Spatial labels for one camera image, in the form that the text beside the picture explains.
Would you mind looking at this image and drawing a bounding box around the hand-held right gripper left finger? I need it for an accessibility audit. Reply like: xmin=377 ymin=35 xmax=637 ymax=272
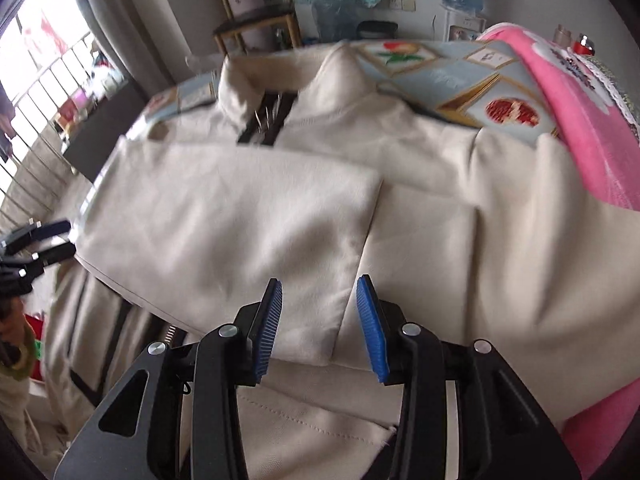
xmin=52 ymin=278 xmax=284 ymax=480

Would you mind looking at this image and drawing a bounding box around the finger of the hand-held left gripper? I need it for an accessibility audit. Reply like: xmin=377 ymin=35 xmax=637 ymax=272
xmin=1 ymin=219 xmax=71 ymax=257
xmin=0 ymin=242 xmax=77 ymax=296

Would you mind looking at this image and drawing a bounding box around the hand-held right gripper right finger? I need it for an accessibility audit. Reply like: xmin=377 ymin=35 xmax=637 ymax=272
xmin=356 ymin=275 xmax=583 ymax=480

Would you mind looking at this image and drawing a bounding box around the beige zip jacket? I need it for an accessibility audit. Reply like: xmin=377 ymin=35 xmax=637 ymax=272
xmin=30 ymin=42 xmax=640 ymax=480

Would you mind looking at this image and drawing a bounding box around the metal window railing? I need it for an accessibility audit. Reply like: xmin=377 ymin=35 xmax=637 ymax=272
xmin=0 ymin=30 xmax=127 ymax=233

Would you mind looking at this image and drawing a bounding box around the grey curtain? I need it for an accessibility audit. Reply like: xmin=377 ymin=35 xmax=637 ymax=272
xmin=74 ymin=0 xmax=194 ymax=88

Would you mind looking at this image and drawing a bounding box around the fruit print tablecloth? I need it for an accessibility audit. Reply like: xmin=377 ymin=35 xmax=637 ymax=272
xmin=77 ymin=39 xmax=563 ymax=226

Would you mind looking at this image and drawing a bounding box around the pink cloth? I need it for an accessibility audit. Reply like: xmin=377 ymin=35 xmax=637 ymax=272
xmin=475 ymin=22 xmax=640 ymax=480

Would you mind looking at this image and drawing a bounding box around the black round object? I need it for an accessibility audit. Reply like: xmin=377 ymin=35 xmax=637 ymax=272
xmin=357 ymin=20 xmax=399 ymax=40

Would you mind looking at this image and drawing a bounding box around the wooden shelf rack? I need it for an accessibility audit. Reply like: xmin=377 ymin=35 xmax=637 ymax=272
xmin=208 ymin=0 xmax=302 ymax=57

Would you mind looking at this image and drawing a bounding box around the clear plastic bag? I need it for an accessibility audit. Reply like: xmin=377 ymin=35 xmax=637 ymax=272
xmin=312 ymin=0 xmax=374 ymax=42

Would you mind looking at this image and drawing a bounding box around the white water dispenser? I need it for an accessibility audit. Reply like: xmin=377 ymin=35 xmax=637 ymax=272
xmin=440 ymin=7 xmax=489 ymax=44

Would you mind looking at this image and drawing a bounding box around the white lace trimmed cloth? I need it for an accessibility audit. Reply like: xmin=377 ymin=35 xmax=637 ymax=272
xmin=585 ymin=52 xmax=640 ymax=141

